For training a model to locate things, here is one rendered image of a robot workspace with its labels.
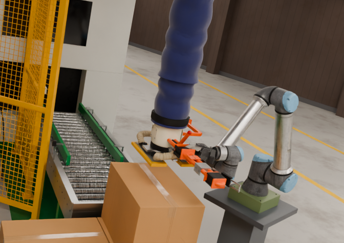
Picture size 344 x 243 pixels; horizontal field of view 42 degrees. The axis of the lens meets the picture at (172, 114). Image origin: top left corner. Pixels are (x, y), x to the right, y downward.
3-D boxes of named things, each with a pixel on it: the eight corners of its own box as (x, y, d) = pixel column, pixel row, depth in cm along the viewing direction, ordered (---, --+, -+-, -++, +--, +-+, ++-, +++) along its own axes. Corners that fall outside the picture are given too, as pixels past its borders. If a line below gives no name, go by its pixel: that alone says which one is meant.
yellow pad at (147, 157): (130, 144, 278) (132, 136, 276) (145, 144, 282) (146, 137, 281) (150, 167, 249) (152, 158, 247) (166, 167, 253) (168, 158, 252)
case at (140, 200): (100, 216, 299) (110, 161, 289) (155, 215, 316) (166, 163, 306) (127, 271, 247) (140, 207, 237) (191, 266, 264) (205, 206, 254)
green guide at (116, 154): (78, 109, 522) (79, 102, 520) (86, 110, 527) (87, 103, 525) (119, 166, 385) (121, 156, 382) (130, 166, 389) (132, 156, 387)
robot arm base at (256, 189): (251, 182, 334) (255, 170, 331) (272, 194, 321) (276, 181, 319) (236, 186, 320) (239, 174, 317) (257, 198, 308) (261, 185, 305)
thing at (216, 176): (202, 180, 217) (205, 171, 216) (215, 180, 220) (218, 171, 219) (211, 189, 210) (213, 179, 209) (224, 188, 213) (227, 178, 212)
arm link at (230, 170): (222, 174, 271) (227, 156, 268) (236, 183, 263) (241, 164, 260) (212, 176, 265) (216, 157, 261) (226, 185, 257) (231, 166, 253)
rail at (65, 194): (25, 118, 501) (27, 102, 496) (30, 118, 503) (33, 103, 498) (67, 228, 302) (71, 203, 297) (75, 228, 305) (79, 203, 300)
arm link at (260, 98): (262, 77, 283) (196, 159, 270) (278, 83, 275) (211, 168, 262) (268, 88, 291) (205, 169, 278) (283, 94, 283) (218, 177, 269)
